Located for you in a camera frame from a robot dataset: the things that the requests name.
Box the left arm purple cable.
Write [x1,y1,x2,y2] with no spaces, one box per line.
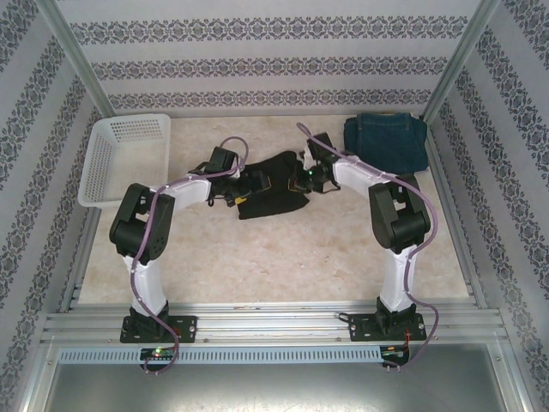
[130,136,250,375]

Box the black skirt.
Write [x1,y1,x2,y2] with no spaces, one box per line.
[236,149,311,221]

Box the white perforated plastic basket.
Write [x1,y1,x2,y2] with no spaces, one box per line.
[78,113,172,210]

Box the long aluminium base rail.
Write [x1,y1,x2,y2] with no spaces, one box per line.
[42,302,507,344]

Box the grey sheet metal panel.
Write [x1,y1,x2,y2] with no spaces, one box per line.
[42,363,528,412]

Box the grey slotted cable duct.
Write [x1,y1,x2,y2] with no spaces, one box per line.
[57,346,383,365]

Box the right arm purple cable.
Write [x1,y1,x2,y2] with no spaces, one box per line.
[296,122,441,373]

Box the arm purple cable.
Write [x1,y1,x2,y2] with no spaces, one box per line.
[130,136,250,375]
[296,122,441,373]

